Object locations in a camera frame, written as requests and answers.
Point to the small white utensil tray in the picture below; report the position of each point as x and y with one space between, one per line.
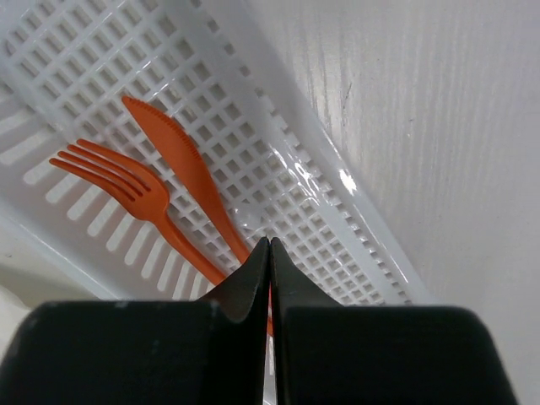
65 66

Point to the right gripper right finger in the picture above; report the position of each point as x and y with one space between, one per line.
328 353

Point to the orange plastic fork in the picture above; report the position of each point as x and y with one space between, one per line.
138 189

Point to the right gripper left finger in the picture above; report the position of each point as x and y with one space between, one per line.
205 351

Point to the orange plastic knife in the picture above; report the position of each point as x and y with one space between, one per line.
182 156

